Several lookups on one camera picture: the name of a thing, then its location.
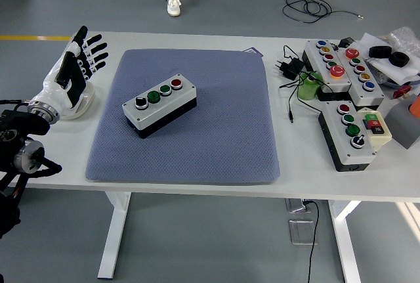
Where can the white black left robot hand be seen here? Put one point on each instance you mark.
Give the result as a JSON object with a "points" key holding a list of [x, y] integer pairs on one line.
{"points": [[59, 89]]}

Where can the grey four-button control box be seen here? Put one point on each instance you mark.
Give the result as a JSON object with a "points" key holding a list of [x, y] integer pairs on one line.
{"points": [[157, 112], [359, 155]]}

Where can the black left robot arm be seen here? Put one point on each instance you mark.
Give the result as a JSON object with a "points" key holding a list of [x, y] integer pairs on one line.
{"points": [[13, 132]]}

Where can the white oval tray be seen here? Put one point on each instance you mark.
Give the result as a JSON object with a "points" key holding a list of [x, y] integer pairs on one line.
{"points": [[83, 105]]}

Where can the yellow floor tape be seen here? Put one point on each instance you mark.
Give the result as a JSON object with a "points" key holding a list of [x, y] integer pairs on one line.
{"points": [[33, 37]]}

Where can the white table leg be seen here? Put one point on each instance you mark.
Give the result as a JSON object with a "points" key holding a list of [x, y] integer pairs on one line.
{"points": [[344, 230], [113, 230]]}

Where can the grey-blue textured mat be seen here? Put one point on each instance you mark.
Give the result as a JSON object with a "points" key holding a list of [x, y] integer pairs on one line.
{"points": [[197, 151]]}

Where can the mat label tag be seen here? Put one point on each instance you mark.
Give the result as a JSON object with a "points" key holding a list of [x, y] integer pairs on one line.
{"points": [[254, 51]]}

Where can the black power adapter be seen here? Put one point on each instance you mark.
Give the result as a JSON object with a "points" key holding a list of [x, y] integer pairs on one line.
{"points": [[292, 68]]}

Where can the green cylinder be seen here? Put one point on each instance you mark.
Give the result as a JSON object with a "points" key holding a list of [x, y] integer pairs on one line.
{"points": [[306, 91]]}

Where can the metal floor socket box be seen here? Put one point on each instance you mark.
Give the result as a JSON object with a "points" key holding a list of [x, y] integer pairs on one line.
{"points": [[300, 232]]}

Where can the small black connector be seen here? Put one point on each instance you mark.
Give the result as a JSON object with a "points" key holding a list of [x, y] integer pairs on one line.
{"points": [[346, 42]]}

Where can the grey block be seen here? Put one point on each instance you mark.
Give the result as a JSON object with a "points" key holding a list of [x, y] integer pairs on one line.
{"points": [[400, 122]]}

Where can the small red knob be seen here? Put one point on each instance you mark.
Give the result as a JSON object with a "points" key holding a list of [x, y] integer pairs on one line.
{"points": [[402, 92]]}

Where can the white paper sheet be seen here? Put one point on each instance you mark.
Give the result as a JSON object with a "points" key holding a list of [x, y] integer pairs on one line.
{"points": [[403, 73]]}

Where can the clear bubble wrap bag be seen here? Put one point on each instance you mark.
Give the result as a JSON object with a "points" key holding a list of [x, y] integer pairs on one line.
{"points": [[407, 38]]}

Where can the orange cylinder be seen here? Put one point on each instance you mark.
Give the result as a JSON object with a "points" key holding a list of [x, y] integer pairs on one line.
{"points": [[416, 107]]}

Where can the beige two-button switch box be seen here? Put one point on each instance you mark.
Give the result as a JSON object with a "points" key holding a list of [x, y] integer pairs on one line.
{"points": [[380, 138]]}

